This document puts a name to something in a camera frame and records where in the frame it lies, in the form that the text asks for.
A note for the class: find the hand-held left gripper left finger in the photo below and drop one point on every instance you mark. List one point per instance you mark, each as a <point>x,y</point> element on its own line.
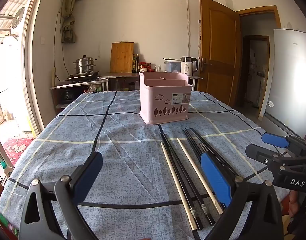
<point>90,172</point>

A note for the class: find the beige power strip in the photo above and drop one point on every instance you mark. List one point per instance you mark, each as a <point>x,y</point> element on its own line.
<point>53,76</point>

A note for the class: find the white low shelf stand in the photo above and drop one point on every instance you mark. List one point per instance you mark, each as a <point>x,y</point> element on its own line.
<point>68,86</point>

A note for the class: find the dark oil bottle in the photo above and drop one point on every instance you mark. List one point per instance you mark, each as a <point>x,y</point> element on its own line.
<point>138,63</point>

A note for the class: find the silver refrigerator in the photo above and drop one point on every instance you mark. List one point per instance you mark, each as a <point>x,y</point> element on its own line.
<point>287,80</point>

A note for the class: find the beige wooden chopstick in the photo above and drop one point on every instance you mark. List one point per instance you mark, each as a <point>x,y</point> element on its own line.
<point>178,189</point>
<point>192,165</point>

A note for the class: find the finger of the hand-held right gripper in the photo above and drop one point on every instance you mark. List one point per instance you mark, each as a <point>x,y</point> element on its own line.
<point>275,140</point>
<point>257,153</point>

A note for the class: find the black induction cooker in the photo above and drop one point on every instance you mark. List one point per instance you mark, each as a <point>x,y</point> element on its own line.
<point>84,76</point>

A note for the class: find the black chopstick with silver band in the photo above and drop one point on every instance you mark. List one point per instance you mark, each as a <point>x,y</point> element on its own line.
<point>184,170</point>
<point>177,170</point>

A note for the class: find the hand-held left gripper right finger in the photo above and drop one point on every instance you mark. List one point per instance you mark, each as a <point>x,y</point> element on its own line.
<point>215,177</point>

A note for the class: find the white electric kettle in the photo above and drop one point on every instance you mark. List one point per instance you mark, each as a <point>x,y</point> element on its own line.
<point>189,66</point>

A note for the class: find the hanging olive cloth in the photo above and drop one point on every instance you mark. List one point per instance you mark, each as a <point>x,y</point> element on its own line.
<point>68,17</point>

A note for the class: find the clear water filter jug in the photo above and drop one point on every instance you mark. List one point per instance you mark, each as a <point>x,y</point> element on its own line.
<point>173,66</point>

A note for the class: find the red lid jar white label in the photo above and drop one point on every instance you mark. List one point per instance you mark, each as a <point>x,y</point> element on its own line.
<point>143,68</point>

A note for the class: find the person's right hand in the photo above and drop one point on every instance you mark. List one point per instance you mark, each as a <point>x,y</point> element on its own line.
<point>294,205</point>

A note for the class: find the white window frame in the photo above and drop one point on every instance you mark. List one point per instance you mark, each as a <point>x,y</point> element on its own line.
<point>30,55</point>

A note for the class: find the brown wooden door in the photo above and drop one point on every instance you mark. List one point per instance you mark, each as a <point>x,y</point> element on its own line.
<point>217,55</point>

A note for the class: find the blue checked tablecloth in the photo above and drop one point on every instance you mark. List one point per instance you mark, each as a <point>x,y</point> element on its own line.
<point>118,155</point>

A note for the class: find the red patterned rug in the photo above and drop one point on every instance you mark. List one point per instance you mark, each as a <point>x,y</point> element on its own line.
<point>16,150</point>

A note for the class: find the outdoor fan unit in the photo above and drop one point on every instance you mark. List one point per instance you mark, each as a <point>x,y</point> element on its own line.
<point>18,18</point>

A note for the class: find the brown sauce bottle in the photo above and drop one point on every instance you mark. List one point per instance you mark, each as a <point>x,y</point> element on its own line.
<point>134,63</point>

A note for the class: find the bamboo cutting board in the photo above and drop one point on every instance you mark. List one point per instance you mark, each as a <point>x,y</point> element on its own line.
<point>121,57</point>

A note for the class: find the stainless steel steamer pot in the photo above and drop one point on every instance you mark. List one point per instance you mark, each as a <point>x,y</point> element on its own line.
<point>85,65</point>

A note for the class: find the pink plastic utensil basket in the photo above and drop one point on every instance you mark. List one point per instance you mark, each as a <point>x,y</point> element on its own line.
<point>155,87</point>

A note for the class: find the clear glass cup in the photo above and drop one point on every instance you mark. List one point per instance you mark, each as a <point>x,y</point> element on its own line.
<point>158,68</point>

